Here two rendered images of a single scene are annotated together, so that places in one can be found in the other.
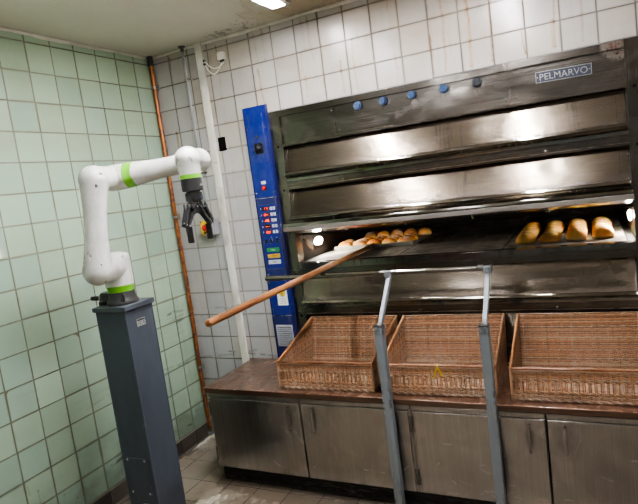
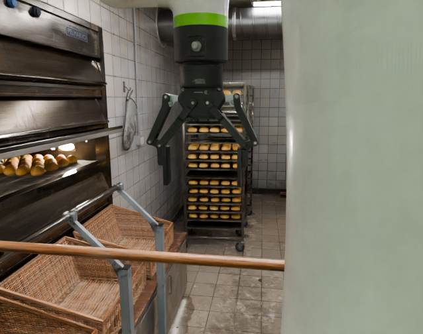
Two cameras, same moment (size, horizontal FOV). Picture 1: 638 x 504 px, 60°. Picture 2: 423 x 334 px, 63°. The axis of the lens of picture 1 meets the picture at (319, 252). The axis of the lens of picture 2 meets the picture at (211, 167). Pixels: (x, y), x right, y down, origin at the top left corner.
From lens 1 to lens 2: 283 cm
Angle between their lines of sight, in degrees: 107
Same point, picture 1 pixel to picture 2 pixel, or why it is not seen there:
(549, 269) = (76, 189)
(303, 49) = not seen: outside the picture
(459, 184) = (28, 114)
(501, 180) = (54, 114)
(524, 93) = (60, 40)
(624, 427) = not seen: hidden behind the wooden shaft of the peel
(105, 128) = not seen: outside the picture
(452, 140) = (24, 65)
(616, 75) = (94, 48)
